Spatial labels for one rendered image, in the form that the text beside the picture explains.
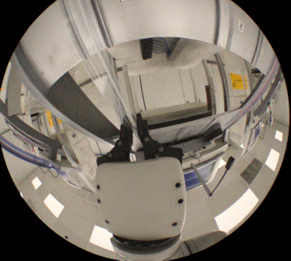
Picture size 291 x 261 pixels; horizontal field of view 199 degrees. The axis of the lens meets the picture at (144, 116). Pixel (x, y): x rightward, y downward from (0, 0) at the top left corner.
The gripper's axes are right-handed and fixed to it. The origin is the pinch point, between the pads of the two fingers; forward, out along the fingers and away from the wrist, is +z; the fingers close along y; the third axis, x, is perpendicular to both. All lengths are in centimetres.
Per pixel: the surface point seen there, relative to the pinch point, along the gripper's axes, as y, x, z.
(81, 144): -85, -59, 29
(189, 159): 24, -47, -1
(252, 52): 20.0, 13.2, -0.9
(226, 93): 60, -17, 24
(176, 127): 8.5, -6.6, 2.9
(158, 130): 3.9, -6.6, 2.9
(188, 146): 16.4, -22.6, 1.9
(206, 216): 80, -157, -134
